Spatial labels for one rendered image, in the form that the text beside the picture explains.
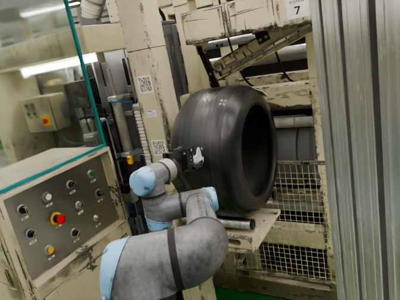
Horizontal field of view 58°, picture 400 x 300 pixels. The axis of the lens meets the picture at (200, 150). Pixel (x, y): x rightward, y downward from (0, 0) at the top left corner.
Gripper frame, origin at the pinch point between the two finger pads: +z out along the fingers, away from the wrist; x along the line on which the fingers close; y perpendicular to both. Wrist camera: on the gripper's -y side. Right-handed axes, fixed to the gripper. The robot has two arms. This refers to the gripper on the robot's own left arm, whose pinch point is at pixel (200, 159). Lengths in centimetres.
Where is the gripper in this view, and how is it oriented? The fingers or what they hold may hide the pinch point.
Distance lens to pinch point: 132.4
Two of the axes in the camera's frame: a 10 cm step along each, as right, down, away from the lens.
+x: -8.6, 0.1, 5.1
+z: 4.9, -2.3, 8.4
